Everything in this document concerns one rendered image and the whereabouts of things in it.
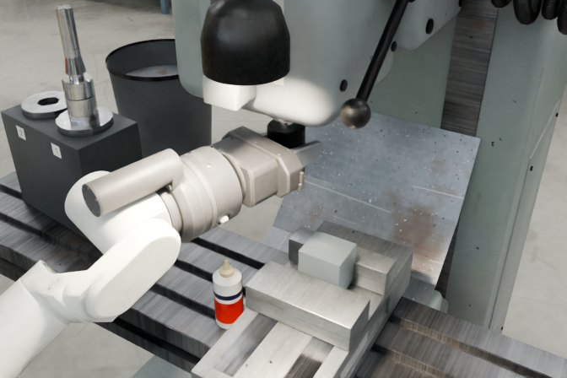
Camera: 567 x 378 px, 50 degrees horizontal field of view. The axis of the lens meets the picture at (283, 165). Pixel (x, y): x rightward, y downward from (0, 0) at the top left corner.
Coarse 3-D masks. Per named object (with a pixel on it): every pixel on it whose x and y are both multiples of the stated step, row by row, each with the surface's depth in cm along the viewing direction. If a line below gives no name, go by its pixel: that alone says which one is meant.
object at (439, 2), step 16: (416, 0) 69; (432, 0) 71; (448, 0) 77; (464, 0) 82; (416, 16) 70; (432, 16) 73; (448, 16) 79; (400, 32) 72; (416, 32) 71; (432, 32) 75; (400, 48) 73
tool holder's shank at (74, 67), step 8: (56, 8) 89; (64, 8) 89; (72, 8) 90; (64, 16) 89; (72, 16) 90; (64, 24) 90; (72, 24) 90; (64, 32) 90; (72, 32) 91; (64, 40) 91; (72, 40) 91; (64, 48) 92; (72, 48) 92; (64, 56) 93; (72, 56) 92; (80, 56) 93; (72, 64) 93; (80, 64) 94; (72, 72) 93; (80, 72) 94
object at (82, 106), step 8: (64, 88) 94; (88, 88) 95; (72, 96) 94; (80, 96) 95; (88, 96) 95; (72, 104) 95; (80, 104) 95; (88, 104) 96; (96, 104) 98; (72, 112) 96; (80, 112) 96; (88, 112) 96; (96, 112) 98; (72, 120) 97; (80, 120) 97; (88, 120) 97
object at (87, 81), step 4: (64, 76) 96; (68, 76) 96; (84, 76) 96; (88, 76) 96; (64, 80) 94; (68, 80) 94; (72, 80) 94; (76, 80) 94; (80, 80) 94; (84, 80) 94; (88, 80) 95; (92, 80) 96; (64, 84) 94; (68, 84) 94; (72, 84) 93; (76, 84) 93; (80, 84) 94; (84, 84) 94; (88, 84) 95; (68, 88) 94; (72, 88) 94; (76, 88) 94; (80, 88) 94
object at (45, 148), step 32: (32, 96) 106; (64, 96) 106; (32, 128) 99; (64, 128) 96; (96, 128) 96; (128, 128) 99; (32, 160) 104; (64, 160) 96; (96, 160) 96; (128, 160) 101; (32, 192) 109; (64, 192) 101; (64, 224) 106
